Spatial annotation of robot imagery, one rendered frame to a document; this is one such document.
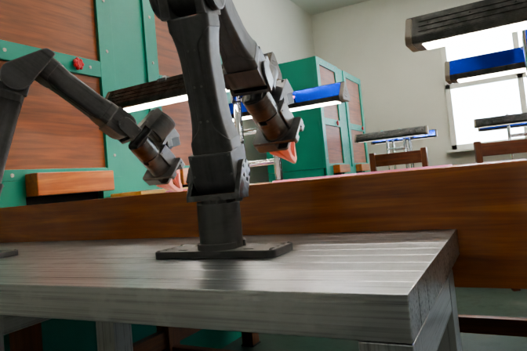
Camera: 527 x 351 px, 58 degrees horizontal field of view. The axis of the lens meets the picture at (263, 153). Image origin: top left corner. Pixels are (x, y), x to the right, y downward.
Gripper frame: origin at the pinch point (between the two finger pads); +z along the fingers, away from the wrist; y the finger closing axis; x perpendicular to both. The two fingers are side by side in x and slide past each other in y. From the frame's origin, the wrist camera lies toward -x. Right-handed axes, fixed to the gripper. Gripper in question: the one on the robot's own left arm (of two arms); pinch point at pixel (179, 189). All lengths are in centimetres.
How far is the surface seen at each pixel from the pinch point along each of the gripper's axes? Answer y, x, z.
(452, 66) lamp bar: -65, -66, 26
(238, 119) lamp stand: -5.2, -31.5, 4.6
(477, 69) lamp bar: -72, -63, 26
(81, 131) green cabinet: 52, -25, -7
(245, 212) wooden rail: -35.3, 19.5, -14.2
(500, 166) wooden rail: -80, 16, -17
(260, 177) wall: 151, -206, 227
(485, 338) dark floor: -58, -27, 145
